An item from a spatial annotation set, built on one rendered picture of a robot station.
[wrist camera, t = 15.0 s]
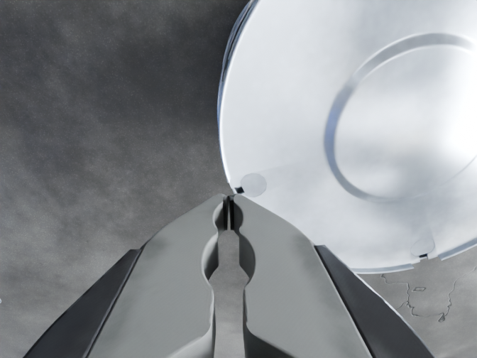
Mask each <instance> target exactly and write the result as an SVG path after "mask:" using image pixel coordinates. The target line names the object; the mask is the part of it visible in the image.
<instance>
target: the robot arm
mask: <svg viewBox="0 0 477 358"><path fill-rule="evenodd" d="M228 214H229V215H230V226H231V230H234V232H235V233H236V234H237V235H238V237H239V265H240V267H241V268H242V269H243V270H244V271H245V272H246V274H247V276H248V277H249V281H248V283H247V284H246V285H245V287H244V289H243V343H244V351H245V358H436V356H435V355H434V353H433V352H432V351H431V349H430V348H429V347H428V346H427V345H426V343H425V342H424V341H423V339H422V338H421V337H420V336H419V335H418V334H417V333H416V332H415V330H414V329H413V328H412V327H411V326H410V325H409V323H408V322H407V321H406V320H405V319H404V318H403V317H402V316H401V315H400V314H399V313H398V312H397V311H396V310H395V309H394V308H393V307H392V306H391V305H390V304H389V303H387V302H386V301H385V300H384V299H383V298H382V297H381V296H380V295H379V294H377V293H376V292H375V291H374V290H373V289H372V288H371V287H370V286H369V285H368V284H367V283H366V282H365V281H364V280H363V279H362V278H360V277H359V276H358V275H357V274H356V273H355V272H354V271H353V270H351V269H350V268H349V267H348V266H347V265H346V264H345V263H344V262H343V261H342V260H341V259H340V258H339V257H338V256H337V255H336V254H334V253H333V252H332V251H331V250H330V249H329V248H328V247H327V246H325V245H316V244H315V243H314V242H313V241H312V240H311V239H310V238H309V237H308V236H307V235H305V234H304V233H303V232H302V231H300V230H299V229H298V228H296V226H294V225H293V224H291V223H290V222H288V221H287V220H285V219H283V218H282V217H280V216H278V215H276V214H275V213H273V212H271V211H270V210H267V209H266V208H264V207H262V206H261V205H259V204H257V203H256V202H254V201H252V200H250V199H248V198H247V197H245V196H243V195H240V194H238V193H236V194H233V195H224V194H218V195H215V196H213V197H211V198H209V199H208V200H206V201H204V202H203V203H201V204H200V205H198V206H196V207H194V208H193V209H191V210H190V211H188V212H186V213H184V214H183V215H181V216H180V217H178V218H177V219H175V220H173V221H172V222H171V223H169V224H167V225H166V226H164V227H163V228H162V229H161V230H159V231H158V232H157V233H155V234H154V235H153V236H152V237H151V238H150V239H149V240H148V241H147V242H146V243H145V244H144V245H143V246H142V247H141V248H140V249H130V250H129V251H128V252H127V253H126V254H124V255H123V256H122V257H121V258H120V259H119V260H118V261H117V262H116V263H115V264H114V265H113V266H112V267H111V268H110V269H109V270H108V271H107V272H106V273H105V274H104V275H103V276H102V277H101V278H100V279H99V280H98V281H97V282H95V283H94V284H93V285H92V286H91V287H90V288H89V289H88V290H87V291H86V292H85V293H84V294H83V295H81V296H80V297H79V298H78V299H77V300H76V301H75V302H74V303H73V304H72V305H71V306H70V307H69V308H68V309H67V310H66V311H65V312H64V313H63V314H62V315H61V316H60V317H59V318H58V319H57V320H56V321H55V322H54V323H53V324H52V325H51V326H50V327H49V328H48V329H47V330H46V331H45V332H44V333H43V334H42V335H41V336H40V338H39V339H38V340H37V341H36V342H35V344H34V345H33V346H32V347H31V348H30V349H29V351H28V352H27V353H26V355H25V356H24V357H23V358H214V349H215V339H216V319H215V307H214V290H213V288H212V287H211V285H210V284H209V282H208V281H209V279H210V277H211V275H212V274H213V273H214V271H215V270H216V269H217V267H218V266H219V247H218V238H219V237H220V236H221V235H222V234H223V232H224V230H227V226H228Z"/></svg>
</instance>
